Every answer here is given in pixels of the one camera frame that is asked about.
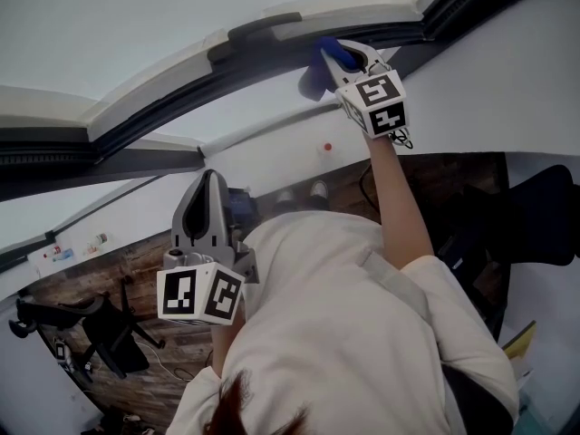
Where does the person's left forearm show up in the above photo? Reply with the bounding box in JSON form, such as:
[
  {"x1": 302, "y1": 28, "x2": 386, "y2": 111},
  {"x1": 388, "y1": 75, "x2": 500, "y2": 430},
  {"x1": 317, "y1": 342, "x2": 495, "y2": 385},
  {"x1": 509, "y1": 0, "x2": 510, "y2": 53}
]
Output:
[{"x1": 210, "y1": 324, "x2": 246, "y2": 378}]

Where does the black window handle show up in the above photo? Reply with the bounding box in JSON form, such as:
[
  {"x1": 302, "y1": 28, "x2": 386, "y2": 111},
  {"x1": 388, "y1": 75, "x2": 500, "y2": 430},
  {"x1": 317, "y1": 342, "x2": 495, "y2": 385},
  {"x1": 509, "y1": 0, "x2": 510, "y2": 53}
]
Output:
[{"x1": 207, "y1": 11, "x2": 304, "y2": 63}]

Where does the person's right forearm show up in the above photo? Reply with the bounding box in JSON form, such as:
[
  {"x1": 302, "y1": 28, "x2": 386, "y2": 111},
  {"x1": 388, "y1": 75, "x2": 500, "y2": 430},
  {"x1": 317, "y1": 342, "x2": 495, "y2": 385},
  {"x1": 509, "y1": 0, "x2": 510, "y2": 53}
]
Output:
[{"x1": 362, "y1": 136, "x2": 435, "y2": 271}]

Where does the yellow cardboard box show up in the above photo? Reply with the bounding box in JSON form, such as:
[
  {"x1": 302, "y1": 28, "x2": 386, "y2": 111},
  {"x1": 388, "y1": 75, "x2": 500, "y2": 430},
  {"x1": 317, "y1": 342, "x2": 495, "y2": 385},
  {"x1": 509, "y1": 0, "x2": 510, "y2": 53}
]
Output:
[{"x1": 500, "y1": 319, "x2": 538, "y2": 362}]

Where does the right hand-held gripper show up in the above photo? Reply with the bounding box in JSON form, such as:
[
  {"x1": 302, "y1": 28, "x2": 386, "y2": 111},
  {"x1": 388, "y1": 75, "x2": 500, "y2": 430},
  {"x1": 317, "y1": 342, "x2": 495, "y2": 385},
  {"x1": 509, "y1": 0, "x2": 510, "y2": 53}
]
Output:
[{"x1": 320, "y1": 39, "x2": 409, "y2": 140}]

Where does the grey shoulder strap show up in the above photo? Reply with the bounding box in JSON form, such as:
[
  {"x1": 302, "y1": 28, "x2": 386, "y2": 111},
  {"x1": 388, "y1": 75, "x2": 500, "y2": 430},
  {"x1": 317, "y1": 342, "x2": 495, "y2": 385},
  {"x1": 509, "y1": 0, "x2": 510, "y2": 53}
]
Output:
[{"x1": 360, "y1": 249, "x2": 431, "y2": 324}]

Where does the black office chair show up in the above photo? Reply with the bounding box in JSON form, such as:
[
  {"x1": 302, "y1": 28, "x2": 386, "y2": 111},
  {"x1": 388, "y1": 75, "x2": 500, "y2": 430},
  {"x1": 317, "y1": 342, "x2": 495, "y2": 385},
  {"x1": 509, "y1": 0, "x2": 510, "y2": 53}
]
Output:
[
  {"x1": 8, "y1": 276, "x2": 167, "y2": 380},
  {"x1": 434, "y1": 164, "x2": 580, "y2": 330}
]

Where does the blue cleaning cloth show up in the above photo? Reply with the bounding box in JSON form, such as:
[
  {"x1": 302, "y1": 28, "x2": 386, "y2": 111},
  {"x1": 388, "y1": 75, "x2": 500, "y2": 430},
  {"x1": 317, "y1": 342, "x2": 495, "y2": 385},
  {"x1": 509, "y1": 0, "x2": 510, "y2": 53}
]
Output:
[{"x1": 297, "y1": 36, "x2": 359, "y2": 103}]

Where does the person's white sweatshirt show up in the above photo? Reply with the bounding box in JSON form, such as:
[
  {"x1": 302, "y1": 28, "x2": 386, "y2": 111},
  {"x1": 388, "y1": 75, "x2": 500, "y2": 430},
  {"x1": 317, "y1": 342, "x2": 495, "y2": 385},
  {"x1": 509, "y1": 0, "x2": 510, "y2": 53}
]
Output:
[{"x1": 165, "y1": 210, "x2": 520, "y2": 435}]

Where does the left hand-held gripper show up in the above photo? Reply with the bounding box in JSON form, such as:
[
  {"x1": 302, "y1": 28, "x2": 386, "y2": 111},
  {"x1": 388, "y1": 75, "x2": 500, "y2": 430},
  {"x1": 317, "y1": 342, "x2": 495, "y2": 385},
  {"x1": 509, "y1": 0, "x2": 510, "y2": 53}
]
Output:
[{"x1": 156, "y1": 169, "x2": 260, "y2": 328}]

